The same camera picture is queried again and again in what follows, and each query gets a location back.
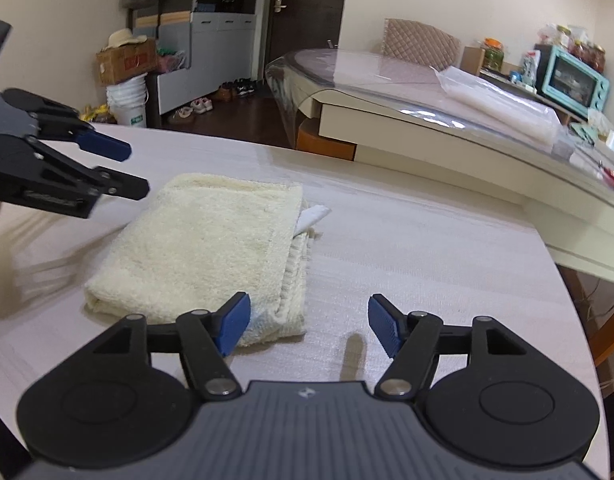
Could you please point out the wooden countertop shelf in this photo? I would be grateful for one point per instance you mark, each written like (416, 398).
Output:
(472, 60)

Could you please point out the clear plastic bag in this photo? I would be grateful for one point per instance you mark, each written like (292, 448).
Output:
(497, 105)

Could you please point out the green tissue pack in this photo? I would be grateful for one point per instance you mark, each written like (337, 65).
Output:
(589, 127)

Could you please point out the row of shoes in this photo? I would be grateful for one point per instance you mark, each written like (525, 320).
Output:
(202, 105)

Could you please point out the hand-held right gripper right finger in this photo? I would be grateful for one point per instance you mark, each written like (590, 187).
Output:
(387, 325)

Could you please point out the group of yellow labelled bottles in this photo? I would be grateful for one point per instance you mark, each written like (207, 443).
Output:
(98, 114)

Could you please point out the straw hat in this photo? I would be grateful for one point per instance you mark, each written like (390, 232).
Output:
(122, 40)

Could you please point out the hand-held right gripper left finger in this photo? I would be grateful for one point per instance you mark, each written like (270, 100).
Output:
(232, 322)

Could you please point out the colourful plastic bags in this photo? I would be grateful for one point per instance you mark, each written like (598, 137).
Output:
(171, 60)

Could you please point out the teal toaster oven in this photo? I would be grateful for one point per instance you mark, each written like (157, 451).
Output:
(572, 80)

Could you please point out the pale yellow towel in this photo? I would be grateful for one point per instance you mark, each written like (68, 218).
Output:
(202, 240)

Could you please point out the beige quilted chair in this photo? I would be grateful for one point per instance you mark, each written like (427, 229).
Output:
(422, 42)

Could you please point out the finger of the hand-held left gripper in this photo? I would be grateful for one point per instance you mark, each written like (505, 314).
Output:
(47, 180)
(107, 146)

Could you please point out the red printed cardboard box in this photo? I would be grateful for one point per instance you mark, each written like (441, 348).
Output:
(127, 62)

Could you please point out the red glass jar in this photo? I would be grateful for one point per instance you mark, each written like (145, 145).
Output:
(578, 50)
(596, 57)

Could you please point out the grey storage cabinet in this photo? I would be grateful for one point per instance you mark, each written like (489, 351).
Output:
(222, 50)

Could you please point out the white plastic bucket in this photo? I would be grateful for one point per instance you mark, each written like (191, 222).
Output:
(127, 105)

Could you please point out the green glass jar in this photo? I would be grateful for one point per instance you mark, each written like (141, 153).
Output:
(493, 56)

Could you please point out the cream dining table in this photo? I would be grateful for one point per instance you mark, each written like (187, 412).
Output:
(437, 145)

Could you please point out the dark brown door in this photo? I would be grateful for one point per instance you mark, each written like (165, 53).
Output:
(307, 20)

